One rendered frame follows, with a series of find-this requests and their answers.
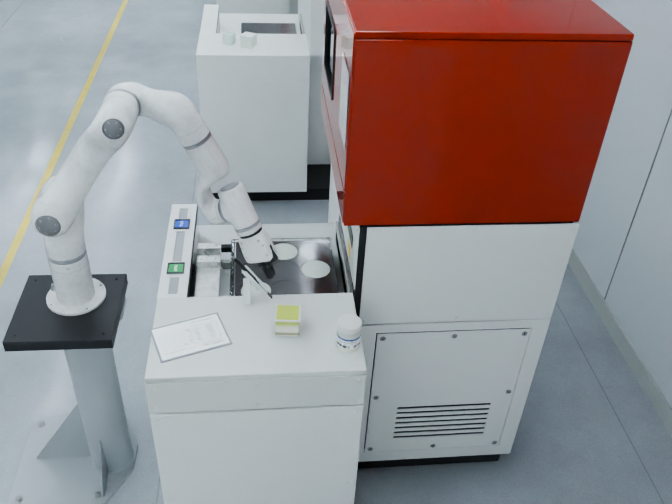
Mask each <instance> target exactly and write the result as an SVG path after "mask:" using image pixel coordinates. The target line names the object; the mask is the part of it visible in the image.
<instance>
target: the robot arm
mask: <svg viewBox="0 0 672 504"><path fill-rule="evenodd" d="M138 116H145V117H148V118H150V119H152V120H153V121H155V122H157V123H159V124H161V125H164V126H167V127H169V128H171V129H172V130H173V132H174V133H175V135H176V137H177V138H178V140H179V141H180V143H181V144H182V146H183V147H184V149H185V150H186V152H187V154H188V155H189V157H190V158H191V160H192V161H193V163H194V164H195V166H196V167H197V169H198V170H199V172H200V178H199V180H198V183H197V185H196V189H195V199H196V202H197V204H198V206H199V208H200V210H201V212H202V213H203V215H204V216H205V218H206V219H207V220H208V221H209V222H210V223H212V224H222V223H226V222H230V223H231V224H232V225H233V227H234V231H235V232H236V233H237V235H238V240H239V244H240V248H241V250H242V253H243V255H244V258H245V260H246V261H247V263H251V264H256V265H258V266H259V267H260V268H261V269H263V271H264V273H265V275H266V277H267V279H272V278H273V277H274V275H275V271H274V268H273V266H272V263H273V262H274V261H276V260H277V259H278V256H277V255H276V253H277V252H276V249H275V246H274V244H273V242H272V240H271V239H270V237H269V235H268V234H267V232H266V231H265V230H264V228H262V227H261V226H262V224H261V221H260V219H259V217H258V215H257V213H256V211H255V208H254V206H253V204H252V202H251V200H250V198H249V195H248V193H247V191H246V189H245V187H244V185H243V183H242V182H240V181H236V182H232V183H229V184H227V185H225V186H224V187H222V188H221V189H220V190H219V191H218V196H219V198H220V199H216V198H215V197H214V195H213V194H212V191H211V189H210V187H211V186H212V185H213V184H214V183H216V182H217V181H219V180H220V179H222V178H223V177H225V176H226V175H227V174H228V172H229V164H228V161H227V159H226V157H225V156H224V154H223V152H222V151H221V149H220V147H219V145H218V144H217V142H216V140H215V139H214V137H213V135H212V134H211V132H210V130H209V128H208V127H207V125H206V124H205V122H204V120H203V119H202V117H201V115H200V114H199V112H198V110H197V109H196V107H195V105H194V104H193V103H192V101H191V100H190V99H189V98H188V97H187V96H185V95H184V94H182V93H179V92H174V91H165V90H156V89H152V88H149V87H146V86H144V85H142V84H140V83H137V82H121V83H118V84H115V85H113V86H112V87H111V88H110V89H109V90H108V91H107V93H106V95H105V98H104V100H103V102H102V105H101V107H100V109H99V111H98V113H97V115H96V117H95V118H94V120H93V122H92V123H91V125H90V126H89V127H88V129H87V130H86V131H85V132H84V133H83V134H82V135H81V137H80V138H79V140H78V141H77V143H76V144H75V146H74V147H73V149H72V150H71V152H70V154H69V155H68V157H67V158H66V160H65V162H64V163H63V165H62V166H61V168H60V170H59V171H58V173H57V175H55V176H52V177H50V178H49V179H48V180H47V181H46V182H45V183H44V184H43V186H42V188H41V190H40V192H39V194H38V196H37V198H36V200H35V202H34V205H33V207H32V209H31V213H30V221H31V224H32V226H33V228H34V229H35V230H36V231H37V232H38V233H39V234H41V235H43V236H44V245H45V251H46V255H47V259H48V263H49V267H50V271H51V275H52V279H53V283H54V284H53V283H52V285H51V289H50V290H49V292H48V294H47V296H46V303H47V306H48V308H49V309H50V310H51V311H52V312H54V313H56V314H59V315H63V316H77V315H82V314H85V313H88V312H91V311H92V310H94V309H96V308H97V307H99V306H100V305H101V304H102V303H103V301H104V300H105V297H106V288H105V286H104V285H103V283H102V282H100V281H99V280H97V279H94V278H92V274H91V269H90V264H89V259H88V255H87V250H86V245H85V240H84V217H85V213H84V200H85V198H86V196H87V194H88V192H89V191H90V189H91V187H92V185H93V184H94V182H95V180H96V179H97V177H98V176H99V174H100V173H101V171H102V170H103V168H104V167H105V165H106V164H107V162H108V161H109V160H110V158H111V157H112V156H113V155H114V154H115V153H116V152H117V151H118V150H119V149H120V148H121V147H122V146H123V145H124V144H125V142H126V141H127V139H128V138H129V136H130V134H131V133H132V131H133V128H134V126H135V123H136V120H137V117H138Z"/></svg>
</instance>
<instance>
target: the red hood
mask: <svg viewBox="0 0 672 504"><path fill-rule="evenodd" d="M633 38H634V34H633V33H632V32H631V31H630V30H628V29H627V28H626V27H624V26H623V25H622V24H621V23H619V22H618V21H617V20H616V19H614V18H613V17H612V16H611V15H609V14H608V13H607V12H606V11H604V10H603V9H602V8H601V7H599V6H598V5H597V4H596V3H594V2H593V1H592V0H325V7H324V36H323V64H322V93H321V112H322V117H323V123H324V128H325V133H326V139H327V144H328V149H329V155H330V160H331V165H332V171H333V176H334V181H335V187H336V192H337V197H338V202H339V208H340V213H341V218H342V223H343V224H344V226H358V225H411V224H466V223H522V222H577V221H579V219H580V216H581V213H582V210H583V206H584V203H585V200H586V196H587V193H588V190H589V186H590V183H591V180H592V176H593V173H594V170H595V166H596V163H597V160H598V157H599V153H600V150H601V147H602V143H603V140H604V137H605V133H606V130H607V127H608V123H609V120H610V117H611V113H612V110H613V107H614V104H615V100H616V97H617V94H618V90H619V87H620V84H621V80H622V77H623V74H624V70H625V67H626V64H627V60H628V57H629V54H630V51H631V47H632V44H633V42H632V41H633Z"/></svg>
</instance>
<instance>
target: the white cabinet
mask: <svg viewBox="0 0 672 504"><path fill-rule="evenodd" d="M363 410H364V403H363V404H350V405H328V406H306V407H284V408H262V409H240V410H219V411H197V412H175V413H153V414H150V420H151V426H152V432H153V438H154V444H155V450H156V456H157V462H158V468H159V474H160V479H161V485H162V491H163V497H164V503H165V504H354V499H355V489H356V479H357V469H358V459H359V449H360V439H361V430H362V420H363Z"/></svg>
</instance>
